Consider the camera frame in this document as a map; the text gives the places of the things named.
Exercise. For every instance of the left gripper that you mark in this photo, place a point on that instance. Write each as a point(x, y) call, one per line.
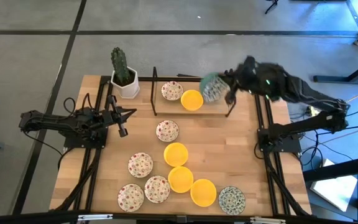
point(113, 118)

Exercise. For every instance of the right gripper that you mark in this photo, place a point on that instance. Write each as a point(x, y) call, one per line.
point(241, 79)

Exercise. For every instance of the teal bowl dark floral inside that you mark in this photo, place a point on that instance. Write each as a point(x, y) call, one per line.
point(232, 200)
point(211, 90)

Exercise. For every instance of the yellow plastic mini bowl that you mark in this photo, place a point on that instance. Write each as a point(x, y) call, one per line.
point(203, 192)
point(192, 100)
point(175, 154)
point(180, 179)

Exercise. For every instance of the green bowl red floral inside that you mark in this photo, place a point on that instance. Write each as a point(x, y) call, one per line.
point(172, 91)
point(167, 130)
point(157, 189)
point(130, 197)
point(140, 165)

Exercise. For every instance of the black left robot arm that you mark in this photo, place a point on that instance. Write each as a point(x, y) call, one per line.
point(54, 123)

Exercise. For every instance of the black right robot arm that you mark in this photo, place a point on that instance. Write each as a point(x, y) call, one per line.
point(303, 90)

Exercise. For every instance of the white plant pot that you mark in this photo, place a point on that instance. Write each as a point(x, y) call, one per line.
point(130, 90)

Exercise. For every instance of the green cactus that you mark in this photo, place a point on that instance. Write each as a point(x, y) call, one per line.
point(120, 65)

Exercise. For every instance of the yellow power strip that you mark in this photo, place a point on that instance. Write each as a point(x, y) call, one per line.
point(310, 110)

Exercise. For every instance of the black tripod leg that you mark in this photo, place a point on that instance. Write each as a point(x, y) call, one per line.
point(270, 7)

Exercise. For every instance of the dark desk foot bar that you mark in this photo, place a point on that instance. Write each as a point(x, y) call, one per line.
point(331, 78)

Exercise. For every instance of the black rig crossbeam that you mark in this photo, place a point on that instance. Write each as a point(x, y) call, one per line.
point(26, 219)

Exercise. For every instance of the white flat box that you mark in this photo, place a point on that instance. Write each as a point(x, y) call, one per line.
point(334, 189)

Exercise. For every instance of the black aluminium table frame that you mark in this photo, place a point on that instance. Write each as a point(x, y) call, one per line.
point(105, 80)

